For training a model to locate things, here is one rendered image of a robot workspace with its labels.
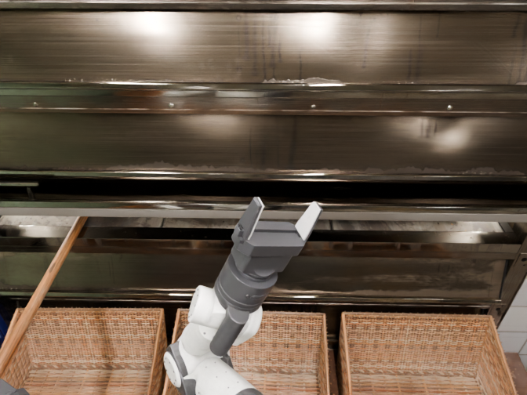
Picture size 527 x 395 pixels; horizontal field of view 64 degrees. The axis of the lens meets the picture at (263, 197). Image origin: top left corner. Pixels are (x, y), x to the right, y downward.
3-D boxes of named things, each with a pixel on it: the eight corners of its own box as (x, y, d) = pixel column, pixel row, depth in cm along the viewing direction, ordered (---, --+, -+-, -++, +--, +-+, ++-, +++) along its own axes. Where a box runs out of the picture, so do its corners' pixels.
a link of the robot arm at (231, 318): (267, 271, 76) (244, 309, 81) (211, 254, 73) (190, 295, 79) (269, 323, 66) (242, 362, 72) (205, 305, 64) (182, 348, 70)
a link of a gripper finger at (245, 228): (266, 208, 58) (248, 240, 61) (257, 193, 60) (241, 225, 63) (256, 208, 57) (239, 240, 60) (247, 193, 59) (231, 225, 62)
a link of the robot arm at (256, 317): (265, 298, 76) (240, 317, 86) (219, 284, 74) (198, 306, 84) (260, 333, 72) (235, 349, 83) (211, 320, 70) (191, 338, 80)
